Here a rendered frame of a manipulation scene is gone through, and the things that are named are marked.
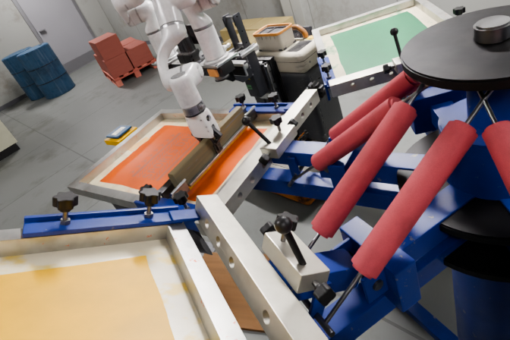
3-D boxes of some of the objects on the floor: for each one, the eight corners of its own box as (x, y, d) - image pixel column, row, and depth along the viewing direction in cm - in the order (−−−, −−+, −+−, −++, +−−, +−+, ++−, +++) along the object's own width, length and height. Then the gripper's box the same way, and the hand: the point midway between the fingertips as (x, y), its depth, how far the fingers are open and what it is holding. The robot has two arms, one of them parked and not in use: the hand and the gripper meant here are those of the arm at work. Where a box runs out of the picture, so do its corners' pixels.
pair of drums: (60, 81, 819) (33, 42, 772) (80, 85, 731) (51, 40, 684) (26, 99, 782) (-3, 59, 735) (44, 105, 694) (11, 60, 647)
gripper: (169, 114, 128) (191, 155, 137) (205, 114, 118) (226, 159, 127) (183, 102, 133) (203, 143, 142) (218, 102, 122) (238, 146, 132)
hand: (212, 146), depth 133 cm, fingers open, 4 cm apart
